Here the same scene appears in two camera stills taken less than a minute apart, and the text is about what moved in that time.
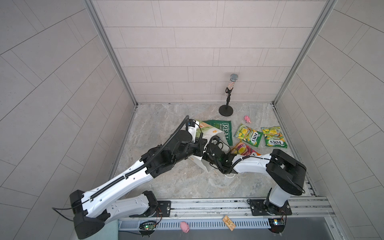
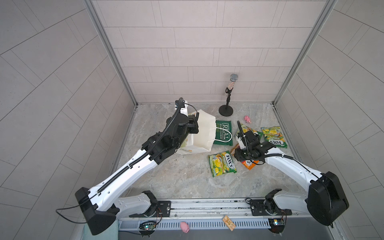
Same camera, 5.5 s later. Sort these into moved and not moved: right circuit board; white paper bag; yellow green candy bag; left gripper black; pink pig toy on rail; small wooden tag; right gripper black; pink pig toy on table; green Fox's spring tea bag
Moved: white paper bag; right gripper black; left gripper black
Not moved: yellow green candy bag; right circuit board; small wooden tag; pink pig toy on rail; green Fox's spring tea bag; pink pig toy on table
